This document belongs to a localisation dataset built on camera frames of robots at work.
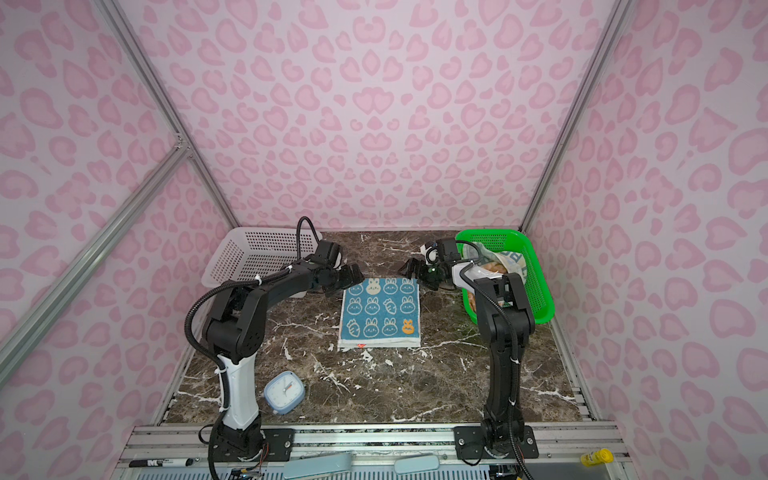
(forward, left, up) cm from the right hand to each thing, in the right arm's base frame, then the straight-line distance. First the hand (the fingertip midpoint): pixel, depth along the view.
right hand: (411, 272), depth 99 cm
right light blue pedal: (-52, -1, -4) cm, 52 cm away
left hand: (-1, +18, -1) cm, 18 cm away
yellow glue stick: (-50, -40, +2) cm, 64 cm away
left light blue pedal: (-53, +22, -3) cm, 57 cm away
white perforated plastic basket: (+10, +62, -3) cm, 63 cm away
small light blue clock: (-38, +33, -3) cm, 50 cm away
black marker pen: (-53, +55, -5) cm, 77 cm away
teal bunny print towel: (-13, +9, -5) cm, 17 cm away
